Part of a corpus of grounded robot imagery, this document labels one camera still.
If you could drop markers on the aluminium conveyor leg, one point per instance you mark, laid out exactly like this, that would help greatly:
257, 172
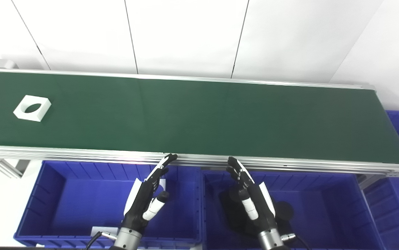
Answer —
15, 170
366, 180

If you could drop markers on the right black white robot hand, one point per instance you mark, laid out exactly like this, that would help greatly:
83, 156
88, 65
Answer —
260, 208

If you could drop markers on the green conveyor belt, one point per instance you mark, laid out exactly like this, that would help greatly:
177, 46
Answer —
290, 166
199, 118

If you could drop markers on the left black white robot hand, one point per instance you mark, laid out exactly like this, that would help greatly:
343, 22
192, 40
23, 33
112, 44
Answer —
140, 205

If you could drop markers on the black round part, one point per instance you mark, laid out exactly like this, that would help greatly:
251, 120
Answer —
230, 211

